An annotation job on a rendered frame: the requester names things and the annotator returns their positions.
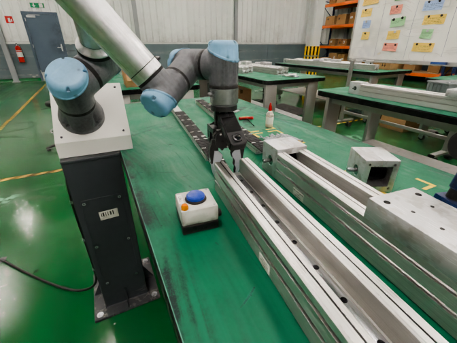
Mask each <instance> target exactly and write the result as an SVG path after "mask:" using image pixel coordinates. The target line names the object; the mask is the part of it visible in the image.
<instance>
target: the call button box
mask: <svg viewBox="0 0 457 343"><path fill-rule="evenodd" d="M200 191H203V192H204V193H205V198H204V200H202V201H199V202H191V201H188V200H187V198H186V194H187V193H188V192H184V193H177V194H175V202H176V208H177V209H176V210H177V217H178V219H179V222H180V226H181V229H182V233H183V234H184V235H187V234H190V233H196V232H199V231H205V230H208V229H213V228H217V227H218V217H219V216H221V215H222V212H221V209H220V208H218V204H217V203H216V201H215V199H214V198H213V196H212V194H211V193H210V191H209V189H200ZM189 192H190V191H189ZM183 203H187V204H188V210H187V211H182V209H181V206H182V204H183Z"/></svg>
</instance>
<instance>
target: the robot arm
mask: <svg viewBox="0 0 457 343"><path fill-rule="evenodd" d="M55 1H56V2H57V3H58V4H59V5H60V6H61V7H62V8H63V9H64V10H65V11H66V12H67V13H68V15H70V17H71V18H72V19H73V23H74V25H75V29H76V32H77V34H78V37H77V38H76V40H75V47H76V50H77V52H78V54H77V55H75V56H74V57H73V58H70V57H65V58H64V59H62V58H59V59H56V60H54V61H52V62H51V63H50V64H49V65H48V66H47V67H46V70H45V74H44V76H45V81H46V84H47V87H48V90H49V91H50V93H51V94H52V96H53V97H54V100H55V102H56V104H57V106H58V120H59V122H60V124H61V125H62V126H63V128H64V129H66V130H67V131H69V132H71V133H74V134H78V135H85V134H89V133H93V132H95V131H97V130H98V129H99V128H101V126H102V125H103V123H104V121H105V114H104V111H103V108H102V107H101V105H100V104H99V103H98V102H97V101H96V100H95V96H94V95H95V94H96V93H97V92H98V91H99V90H100V89H101V88H102V87H104V86H105V85H106V84H107V83H108V82H109V81H110V80H111V79H112V78H113V77H114V76H116V75H118V74H119V73H120V71H121V70H123V72H124V73H125V74H126V75H127V76H128V77H129V78H130V79H131V80H132V81H133V82H134V83H135V84H136V85H137V86H138V87H139V88H140V89H141V90H142V91H143V92H142V94H141V97H140V101H141V104H142V105H143V107H144V108H145V109H146V110H147V111H148V112H149V113H151V114H152V115H153V116H156V117H160V118H162V117H166V116H167V115H168V114H169V113H170V112H171V111H172V109H173V108H176V106H177V104H178V103H179V102H180V100H181V99H182V98H183V97H184V95H185V94H186V93H187V92H188V91H189V90H190V89H191V87H192V86H193V85H194V83H195V82H196V81H197V80H209V90H210V92H209V93H208V96H210V103H211V110H212V111H214V122H213V123H208V124H207V140H208V141H209V142H210V145H209V147H208V153H209V161H210V164H211V170H212V173H213V175H214V170H216V169H215V168H214V163H215V162H220V161H221V160H222V153H221V152H220V151H219V150H218V148H219V149H221V150H224V148H229V150H230V154H231V156H232V158H233V165H234V168H233V171H234V173H235V172H238V171H239V160H240V159H242V158H243V153H244V148H245V147H246V144H247V139H246V137H245V135H244V133H243V131H242V128H241V126H240V124H239V122H238V120H237V117H236V115H235V113H234V111H236V110H237V103H238V91H239V88H238V72H239V52H238V43H237V42H236V41H235V40H210V41H209V42H208V47H207V49H190V48H181V49H175V50H173V51H172V52H171V53H170V54H169V58H168V61H167V65H168V68H166V69H165V68H164V67H163V66H162V65H161V64H160V63H159V62H158V61H157V59H156V58H155V57H154V56H153V55H152V53H151V52H150V51H149V50H148V49H147V48H146V47H145V46H144V44H143V43H142V42H141V41H140V40H139V38H138V37H137V36H136V35H135V34H134V32H132V30H131V29H130V28H129V27H128V26H127V25H126V23H125V22H124V21H123V20H122V19H121V17H119V15H117V13H116V12H115V11H114V10H113V8H112V7H111V6H110V5H109V4H108V2H107V1H106V0H55ZM214 176H215V175H214Z"/></svg>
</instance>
